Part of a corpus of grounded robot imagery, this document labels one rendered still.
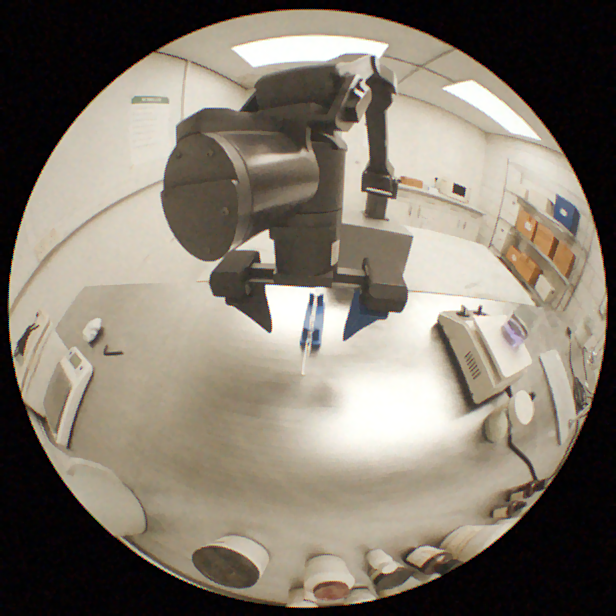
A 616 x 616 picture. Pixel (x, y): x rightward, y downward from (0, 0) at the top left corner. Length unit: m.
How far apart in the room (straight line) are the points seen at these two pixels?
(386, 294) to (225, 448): 0.26
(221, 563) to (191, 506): 0.11
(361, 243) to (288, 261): 0.31
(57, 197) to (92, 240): 0.37
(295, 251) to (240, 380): 0.22
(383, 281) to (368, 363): 0.18
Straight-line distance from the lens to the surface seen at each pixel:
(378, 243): 0.46
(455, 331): 0.39
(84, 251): 1.21
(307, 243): 0.15
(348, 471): 0.27
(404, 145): 3.31
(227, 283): 0.19
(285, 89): 0.15
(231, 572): 0.25
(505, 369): 0.34
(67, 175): 1.24
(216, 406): 0.31
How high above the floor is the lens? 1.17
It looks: 43 degrees down
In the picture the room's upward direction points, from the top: straight up
